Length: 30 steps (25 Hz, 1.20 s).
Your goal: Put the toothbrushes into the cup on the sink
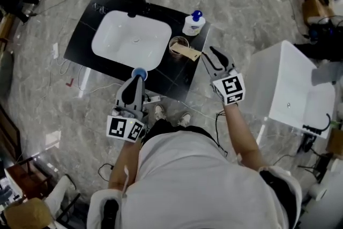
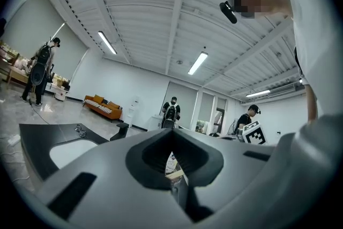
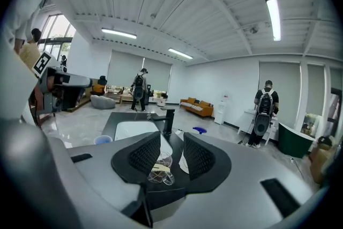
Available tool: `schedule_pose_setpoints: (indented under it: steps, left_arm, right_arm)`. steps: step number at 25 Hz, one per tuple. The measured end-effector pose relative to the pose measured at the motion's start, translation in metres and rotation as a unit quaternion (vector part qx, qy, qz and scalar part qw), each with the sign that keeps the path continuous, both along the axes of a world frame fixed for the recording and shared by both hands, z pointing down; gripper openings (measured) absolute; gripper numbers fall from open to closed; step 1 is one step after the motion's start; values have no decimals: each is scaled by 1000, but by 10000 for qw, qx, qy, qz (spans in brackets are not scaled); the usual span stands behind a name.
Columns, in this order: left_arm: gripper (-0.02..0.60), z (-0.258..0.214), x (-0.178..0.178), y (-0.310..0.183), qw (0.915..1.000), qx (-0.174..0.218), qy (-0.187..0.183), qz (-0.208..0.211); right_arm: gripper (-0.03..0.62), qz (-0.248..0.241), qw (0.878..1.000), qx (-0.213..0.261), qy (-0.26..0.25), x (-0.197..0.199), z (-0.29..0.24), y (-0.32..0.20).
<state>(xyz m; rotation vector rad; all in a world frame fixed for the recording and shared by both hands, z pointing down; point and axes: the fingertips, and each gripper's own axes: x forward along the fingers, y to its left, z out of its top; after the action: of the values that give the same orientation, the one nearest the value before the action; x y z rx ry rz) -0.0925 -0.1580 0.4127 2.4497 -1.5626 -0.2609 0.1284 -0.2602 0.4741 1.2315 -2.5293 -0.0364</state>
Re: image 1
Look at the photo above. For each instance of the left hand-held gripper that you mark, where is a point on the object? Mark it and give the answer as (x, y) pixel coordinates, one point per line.
(126, 126)

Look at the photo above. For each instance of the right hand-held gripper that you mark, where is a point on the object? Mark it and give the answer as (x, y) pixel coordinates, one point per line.
(230, 88)

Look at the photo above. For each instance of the blue plastic cup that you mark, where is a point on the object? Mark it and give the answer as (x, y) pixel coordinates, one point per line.
(139, 72)

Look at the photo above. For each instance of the brown transparent cup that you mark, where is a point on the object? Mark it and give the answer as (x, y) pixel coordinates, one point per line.
(174, 41)

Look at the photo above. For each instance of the person's left forearm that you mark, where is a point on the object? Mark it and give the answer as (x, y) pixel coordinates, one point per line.
(126, 163)

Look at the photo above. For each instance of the person's right forearm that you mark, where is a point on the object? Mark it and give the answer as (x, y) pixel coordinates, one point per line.
(241, 134)

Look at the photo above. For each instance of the white power strip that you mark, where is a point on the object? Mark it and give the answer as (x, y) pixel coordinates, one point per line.
(152, 99)
(55, 51)

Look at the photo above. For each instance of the person's left white shoe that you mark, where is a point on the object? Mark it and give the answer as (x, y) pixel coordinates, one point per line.
(159, 112)

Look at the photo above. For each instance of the person's white shoe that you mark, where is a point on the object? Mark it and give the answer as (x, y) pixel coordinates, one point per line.
(185, 119)
(159, 112)

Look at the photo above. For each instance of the black vanity countertop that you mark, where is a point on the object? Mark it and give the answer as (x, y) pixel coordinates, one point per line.
(182, 80)

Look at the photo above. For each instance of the white soap bottle blue pump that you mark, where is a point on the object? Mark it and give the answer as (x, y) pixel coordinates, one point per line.
(193, 25)

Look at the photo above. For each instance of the person's black shorts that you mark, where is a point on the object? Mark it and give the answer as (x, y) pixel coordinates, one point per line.
(174, 130)

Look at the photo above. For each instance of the person's right white shoe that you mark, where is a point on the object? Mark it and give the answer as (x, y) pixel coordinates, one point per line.
(185, 119)

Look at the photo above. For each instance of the white ceramic sink basin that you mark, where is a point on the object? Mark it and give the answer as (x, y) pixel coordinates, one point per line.
(128, 37)

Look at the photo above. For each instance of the small chrome fitting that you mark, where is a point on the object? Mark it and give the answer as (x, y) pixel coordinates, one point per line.
(99, 8)

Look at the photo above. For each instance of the black faucet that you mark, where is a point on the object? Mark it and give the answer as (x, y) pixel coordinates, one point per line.
(137, 0)

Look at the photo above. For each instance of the person's white shirt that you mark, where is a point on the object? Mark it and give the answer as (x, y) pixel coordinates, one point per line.
(193, 182)

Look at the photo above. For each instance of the cardboard box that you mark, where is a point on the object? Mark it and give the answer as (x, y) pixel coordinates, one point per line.
(316, 8)

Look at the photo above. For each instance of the dark wooden table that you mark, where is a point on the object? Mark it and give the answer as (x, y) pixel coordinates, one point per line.
(26, 179)

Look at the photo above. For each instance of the white paper roll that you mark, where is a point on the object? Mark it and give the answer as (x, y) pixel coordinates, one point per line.
(317, 192)

